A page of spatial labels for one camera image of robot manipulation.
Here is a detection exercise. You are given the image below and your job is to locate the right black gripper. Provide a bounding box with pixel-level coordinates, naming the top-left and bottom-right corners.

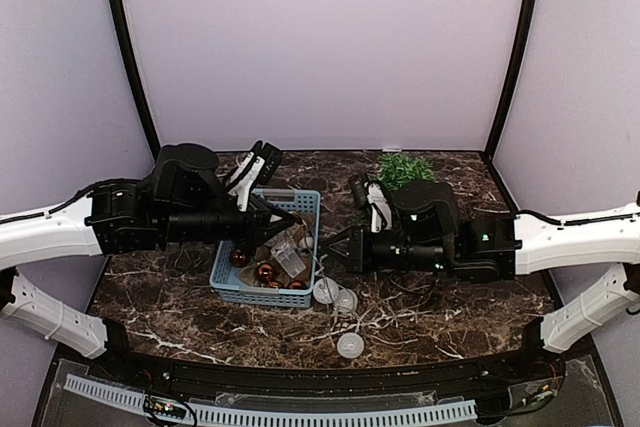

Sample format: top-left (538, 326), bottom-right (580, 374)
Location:
top-left (320, 225), bottom-right (453, 275)

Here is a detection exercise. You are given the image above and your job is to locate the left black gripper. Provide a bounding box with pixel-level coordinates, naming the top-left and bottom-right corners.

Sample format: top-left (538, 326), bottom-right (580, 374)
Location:
top-left (159, 193), bottom-right (296, 257)

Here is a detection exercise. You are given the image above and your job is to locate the clear plastic battery box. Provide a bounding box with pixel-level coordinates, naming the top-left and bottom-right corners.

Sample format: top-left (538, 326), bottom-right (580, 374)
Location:
top-left (271, 241), bottom-right (306, 278)

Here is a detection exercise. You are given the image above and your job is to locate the white woven ball light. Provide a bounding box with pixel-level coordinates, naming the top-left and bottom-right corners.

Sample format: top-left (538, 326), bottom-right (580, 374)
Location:
top-left (336, 332), bottom-right (364, 359)
top-left (334, 289), bottom-right (358, 315)
top-left (313, 277), bottom-right (340, 305)

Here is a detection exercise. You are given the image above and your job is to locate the clear wire light string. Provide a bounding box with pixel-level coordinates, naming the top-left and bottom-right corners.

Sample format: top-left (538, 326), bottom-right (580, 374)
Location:
top-left (299, 226), bottom-right (451, 348)

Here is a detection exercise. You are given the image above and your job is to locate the small green christmas tree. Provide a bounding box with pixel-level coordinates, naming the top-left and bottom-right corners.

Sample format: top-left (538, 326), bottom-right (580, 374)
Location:
top-left (376, 153), bottom-right (437, 191)

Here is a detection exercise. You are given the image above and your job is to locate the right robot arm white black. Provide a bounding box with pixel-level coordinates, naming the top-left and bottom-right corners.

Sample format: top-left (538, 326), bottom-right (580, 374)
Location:
top-left (322, 176), bottom-right (639, 381)

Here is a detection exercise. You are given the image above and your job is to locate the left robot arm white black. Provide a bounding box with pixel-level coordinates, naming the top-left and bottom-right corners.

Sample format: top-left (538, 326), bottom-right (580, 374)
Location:
top-left (1, 141), bottom-right (300, 383)

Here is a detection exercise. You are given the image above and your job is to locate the burlap ribbon bow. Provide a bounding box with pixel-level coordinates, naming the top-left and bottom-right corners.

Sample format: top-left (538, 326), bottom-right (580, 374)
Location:
top-left (238, 247), bottom-right (291, 287)

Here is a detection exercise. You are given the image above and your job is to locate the white cotton boll sprig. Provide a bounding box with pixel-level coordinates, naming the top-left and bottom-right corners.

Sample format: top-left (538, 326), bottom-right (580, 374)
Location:
top-left (298, 233), bottom-right (315, 252)

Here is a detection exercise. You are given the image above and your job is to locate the light blue plastic basket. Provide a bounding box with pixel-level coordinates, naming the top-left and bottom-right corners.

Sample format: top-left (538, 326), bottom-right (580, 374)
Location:
top-left (209, 188), bottom-right (322, 308)

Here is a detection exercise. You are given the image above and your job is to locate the copper shiny bauble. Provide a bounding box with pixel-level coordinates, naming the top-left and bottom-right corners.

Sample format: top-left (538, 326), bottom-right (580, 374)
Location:
top-left (229, 250), bottom-right (249, 268)
top-left (287, 280), bottom-right (307, 290)
top-left (255, 262), bottom-right (275, 284)

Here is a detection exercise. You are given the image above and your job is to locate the small circuit board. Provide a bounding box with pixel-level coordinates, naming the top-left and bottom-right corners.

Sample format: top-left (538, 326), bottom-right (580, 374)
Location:
top-left (143, 396), bottom-right (188, 421)

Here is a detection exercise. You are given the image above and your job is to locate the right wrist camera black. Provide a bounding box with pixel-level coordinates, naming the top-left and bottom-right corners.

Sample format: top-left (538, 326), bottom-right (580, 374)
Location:
top-left (349, 172), bottom-right (369, 210)

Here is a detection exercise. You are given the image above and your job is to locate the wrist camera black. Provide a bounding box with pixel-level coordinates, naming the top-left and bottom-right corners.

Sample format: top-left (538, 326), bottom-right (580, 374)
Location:
top-left (250, 140), bottom-right (283, 185)
top-left (349, 172), bottom-right (369, 210)

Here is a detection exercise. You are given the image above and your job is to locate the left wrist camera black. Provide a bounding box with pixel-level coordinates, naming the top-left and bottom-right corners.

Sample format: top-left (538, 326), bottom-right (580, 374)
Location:
top-left (250, 140), bottom-right (283, 185)

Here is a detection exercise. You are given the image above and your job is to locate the black front rail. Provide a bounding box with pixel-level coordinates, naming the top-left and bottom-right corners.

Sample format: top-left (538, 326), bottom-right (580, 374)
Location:
top-left (89, 349), bottom-right (566, 397)

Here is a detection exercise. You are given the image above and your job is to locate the white slotted cable duct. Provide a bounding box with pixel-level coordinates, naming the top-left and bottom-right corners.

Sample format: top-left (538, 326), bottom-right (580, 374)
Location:
top-left (64, 373), bottom-right (478, 425)

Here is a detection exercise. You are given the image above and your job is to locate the left black frame post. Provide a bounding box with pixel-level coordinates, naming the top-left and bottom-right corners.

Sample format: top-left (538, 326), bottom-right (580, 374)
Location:
top-left (108, 0), bottom-right (161, 159)

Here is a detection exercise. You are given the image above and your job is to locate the black frame post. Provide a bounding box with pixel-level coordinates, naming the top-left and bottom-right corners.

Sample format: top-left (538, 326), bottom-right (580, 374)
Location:
top-left (484, 0), bottom-right (536, 160)
top-left (108, 0), bottom-right (161, 159)

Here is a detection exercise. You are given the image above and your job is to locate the right black frame post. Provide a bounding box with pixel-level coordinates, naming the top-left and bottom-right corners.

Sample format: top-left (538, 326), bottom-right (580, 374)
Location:
top-left (484, 0), bottom-right (536, 160)

